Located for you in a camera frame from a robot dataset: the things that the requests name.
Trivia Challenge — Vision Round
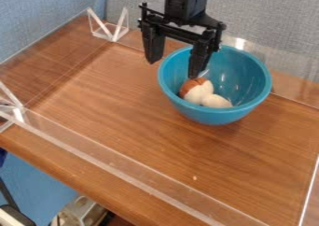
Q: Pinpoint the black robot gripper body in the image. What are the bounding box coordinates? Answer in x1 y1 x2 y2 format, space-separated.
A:
139 0 226 51

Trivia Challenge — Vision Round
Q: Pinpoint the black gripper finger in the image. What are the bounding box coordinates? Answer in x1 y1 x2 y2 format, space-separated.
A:
189 39 215 78
142 22 166 64

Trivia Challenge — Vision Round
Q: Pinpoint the plush mushroom brown cap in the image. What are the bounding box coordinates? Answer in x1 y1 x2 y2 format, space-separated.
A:
179 78 234 108

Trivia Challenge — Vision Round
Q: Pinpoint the blue plastic bowl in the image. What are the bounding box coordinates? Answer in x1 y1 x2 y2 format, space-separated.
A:
158 46 273 125

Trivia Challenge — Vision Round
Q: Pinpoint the clear acrylic back barrier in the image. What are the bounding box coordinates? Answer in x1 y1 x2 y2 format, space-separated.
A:
123 11 319 109

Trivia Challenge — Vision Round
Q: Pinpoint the clear acrylic barrier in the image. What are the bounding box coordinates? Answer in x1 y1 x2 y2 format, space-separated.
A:
14 108 269 226
123 11 319 109

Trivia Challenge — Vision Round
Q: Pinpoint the clear acrylic front barrier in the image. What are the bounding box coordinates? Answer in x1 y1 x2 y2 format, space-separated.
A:
14 108 269 226

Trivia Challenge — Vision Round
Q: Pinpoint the white power strip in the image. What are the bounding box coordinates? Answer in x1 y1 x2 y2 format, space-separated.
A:
50 195 107 226

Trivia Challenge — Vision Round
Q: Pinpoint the black chair leg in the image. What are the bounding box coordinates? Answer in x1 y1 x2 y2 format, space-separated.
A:
0 177 37 226

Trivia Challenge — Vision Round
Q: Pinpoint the clear acrylic corner bracket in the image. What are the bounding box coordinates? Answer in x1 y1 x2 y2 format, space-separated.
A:
86 7 130 42

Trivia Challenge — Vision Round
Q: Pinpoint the clear acrylic left bracket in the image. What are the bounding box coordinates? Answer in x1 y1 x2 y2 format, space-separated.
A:
0 80 26 134

